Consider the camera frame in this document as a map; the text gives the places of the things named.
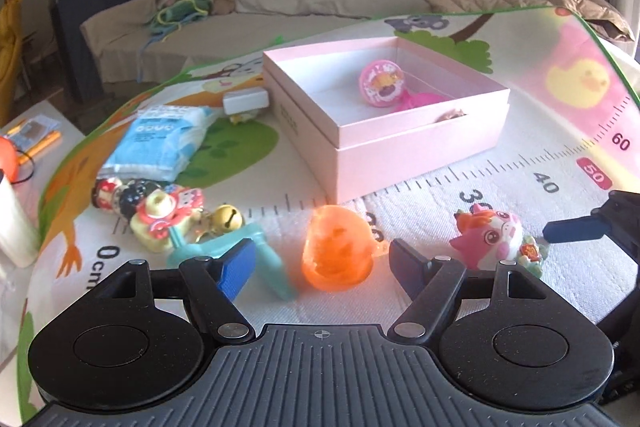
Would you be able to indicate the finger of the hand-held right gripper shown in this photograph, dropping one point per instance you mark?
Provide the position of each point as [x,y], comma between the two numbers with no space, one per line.
[572,231]

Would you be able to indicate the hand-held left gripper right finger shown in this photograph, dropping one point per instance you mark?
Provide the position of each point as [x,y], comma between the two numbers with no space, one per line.
[407,264]

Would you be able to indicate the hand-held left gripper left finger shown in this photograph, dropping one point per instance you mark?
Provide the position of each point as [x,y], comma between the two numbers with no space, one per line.
[235,271]

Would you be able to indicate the teal plastic toy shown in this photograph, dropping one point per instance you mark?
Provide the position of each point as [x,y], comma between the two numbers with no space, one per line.
[272,269]

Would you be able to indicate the orange translucent toy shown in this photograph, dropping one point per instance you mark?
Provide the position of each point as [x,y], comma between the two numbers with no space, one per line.
[337,252]

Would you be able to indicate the pink fox toy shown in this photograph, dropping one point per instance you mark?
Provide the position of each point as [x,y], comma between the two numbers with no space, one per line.
[490,237]

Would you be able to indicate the cream red cartoon figure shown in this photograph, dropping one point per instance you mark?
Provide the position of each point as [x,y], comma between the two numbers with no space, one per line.
[162,217]

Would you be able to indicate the pink cardboard box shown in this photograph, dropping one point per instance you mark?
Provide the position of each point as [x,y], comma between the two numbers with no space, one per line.
[400,157]

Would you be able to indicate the black haired doll figurine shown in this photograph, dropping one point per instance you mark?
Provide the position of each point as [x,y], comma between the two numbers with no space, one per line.
[132,197]

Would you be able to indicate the red capped doll figurine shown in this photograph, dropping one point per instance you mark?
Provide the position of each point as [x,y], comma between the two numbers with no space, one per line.
[105,193]

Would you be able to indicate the small yellow green toy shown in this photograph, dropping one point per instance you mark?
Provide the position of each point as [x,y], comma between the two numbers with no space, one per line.
[242,118]

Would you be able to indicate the blue tissue pack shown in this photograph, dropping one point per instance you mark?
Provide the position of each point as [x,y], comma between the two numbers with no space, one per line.
[150,142]

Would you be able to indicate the small white box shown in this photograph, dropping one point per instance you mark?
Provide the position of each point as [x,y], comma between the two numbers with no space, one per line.
[245,101]

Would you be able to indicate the pink round toy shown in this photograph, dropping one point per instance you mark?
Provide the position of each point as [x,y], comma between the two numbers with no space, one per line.
[381,83]

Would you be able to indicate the printed play mat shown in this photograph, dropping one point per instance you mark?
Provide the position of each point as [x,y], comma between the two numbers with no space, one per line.
[500,57]

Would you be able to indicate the white side table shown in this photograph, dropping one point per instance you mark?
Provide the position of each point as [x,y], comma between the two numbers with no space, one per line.
[55,162]

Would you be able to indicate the brown shiny cloth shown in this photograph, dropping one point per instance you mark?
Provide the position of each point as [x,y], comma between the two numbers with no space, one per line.
[600,12]

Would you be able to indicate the white cup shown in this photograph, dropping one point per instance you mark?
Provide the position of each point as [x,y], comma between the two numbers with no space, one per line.
[15,227]

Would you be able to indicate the yellow pencils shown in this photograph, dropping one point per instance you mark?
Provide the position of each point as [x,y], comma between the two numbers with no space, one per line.
[42,142]

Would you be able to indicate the clear card packet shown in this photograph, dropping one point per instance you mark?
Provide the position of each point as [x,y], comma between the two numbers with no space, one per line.
[32,129]

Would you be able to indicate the beige quilted blanket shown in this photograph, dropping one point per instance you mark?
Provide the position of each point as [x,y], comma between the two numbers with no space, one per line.
[480,1]

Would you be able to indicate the orange ball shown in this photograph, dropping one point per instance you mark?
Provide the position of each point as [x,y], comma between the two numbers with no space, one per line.
[7,159]

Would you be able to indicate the green knit cloth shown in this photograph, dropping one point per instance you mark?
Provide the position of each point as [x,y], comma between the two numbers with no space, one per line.
[182,7]

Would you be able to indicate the dark blue cabinet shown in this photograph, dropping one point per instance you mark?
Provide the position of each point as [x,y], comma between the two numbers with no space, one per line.
[100,2]

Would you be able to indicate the yellow chair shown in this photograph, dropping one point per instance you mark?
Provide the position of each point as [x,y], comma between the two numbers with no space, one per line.
[9,57]

